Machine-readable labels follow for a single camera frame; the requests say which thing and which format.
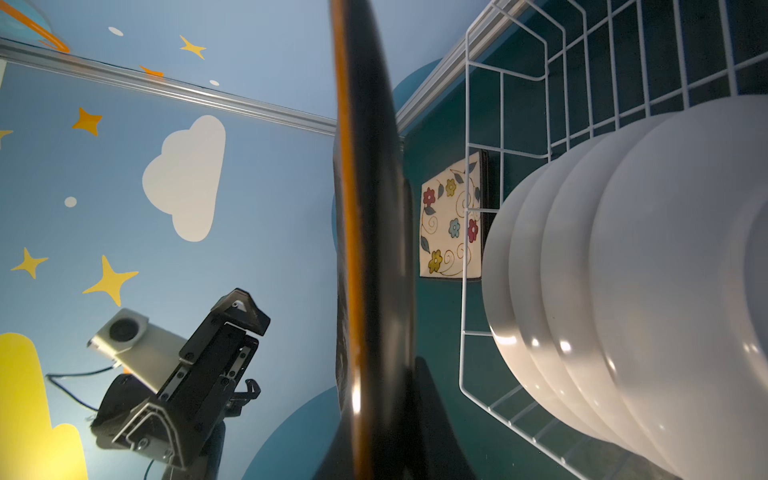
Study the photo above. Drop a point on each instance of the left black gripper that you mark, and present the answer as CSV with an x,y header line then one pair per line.
x,y
182,425

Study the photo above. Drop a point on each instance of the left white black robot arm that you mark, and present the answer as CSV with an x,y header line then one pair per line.
x,y
171,402

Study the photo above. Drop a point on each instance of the aluminium frame left post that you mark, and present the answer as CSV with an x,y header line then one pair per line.
x,y
65,64

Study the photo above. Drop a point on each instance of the white wire dish rack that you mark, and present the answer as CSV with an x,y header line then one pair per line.
x,y
582,69

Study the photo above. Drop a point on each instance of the aluminium frame back bar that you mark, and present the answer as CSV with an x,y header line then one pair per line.
x,y
488,26

